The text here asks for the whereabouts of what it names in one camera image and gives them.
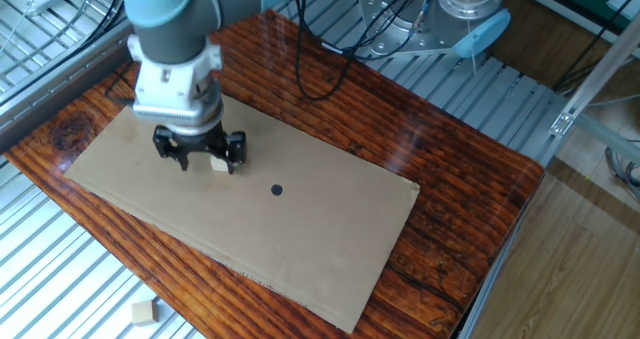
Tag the tan wooden block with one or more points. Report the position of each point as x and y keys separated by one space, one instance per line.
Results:
x=145 y=313

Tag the small cream wooden block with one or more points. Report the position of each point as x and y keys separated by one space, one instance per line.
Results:
x=218 y=164

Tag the dark red-brown wooden board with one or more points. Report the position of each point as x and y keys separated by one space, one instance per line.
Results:
x=400 y=144

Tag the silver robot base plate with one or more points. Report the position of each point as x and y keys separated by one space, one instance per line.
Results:
x=425 y=34

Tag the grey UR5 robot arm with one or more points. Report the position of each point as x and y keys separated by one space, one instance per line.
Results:
x=170 y=24

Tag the white vented wrist adapter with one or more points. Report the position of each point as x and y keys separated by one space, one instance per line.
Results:
x=170 y=84

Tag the aluminium table edge rail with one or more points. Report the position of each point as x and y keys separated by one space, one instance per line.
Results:
x=60 y=84

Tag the aluminium frame post with bracket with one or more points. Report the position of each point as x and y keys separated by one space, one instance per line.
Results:
x=600 y=74

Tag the brown cardboard sheet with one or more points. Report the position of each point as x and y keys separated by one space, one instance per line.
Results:
x=300 y=239

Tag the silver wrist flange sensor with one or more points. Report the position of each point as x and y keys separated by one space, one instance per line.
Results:
x=195 y=125

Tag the light blue round cap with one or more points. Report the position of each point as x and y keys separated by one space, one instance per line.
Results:
x=482 y=33

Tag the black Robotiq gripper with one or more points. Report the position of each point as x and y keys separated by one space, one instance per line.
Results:
x=197 y=140

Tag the black round dot sticker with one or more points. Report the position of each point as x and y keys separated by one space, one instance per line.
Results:
x=276 y=190

